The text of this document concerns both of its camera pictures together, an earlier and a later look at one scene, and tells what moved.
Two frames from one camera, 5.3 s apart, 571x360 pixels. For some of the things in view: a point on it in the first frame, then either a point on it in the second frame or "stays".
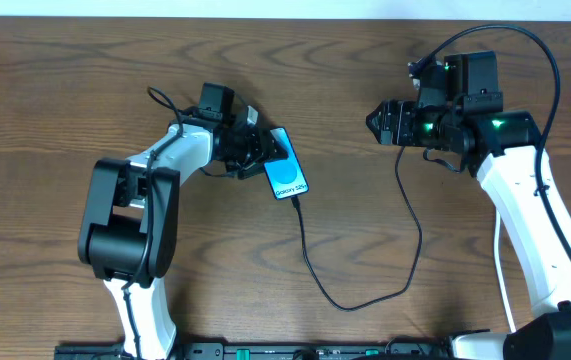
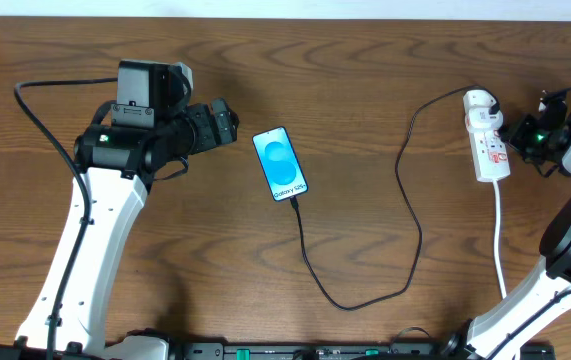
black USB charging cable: (407, 283) stays
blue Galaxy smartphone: (286, 175) stays
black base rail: (263, 350) stays
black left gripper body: (261, 151) → (210, 130)
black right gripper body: (391, 123) → (517, 135)
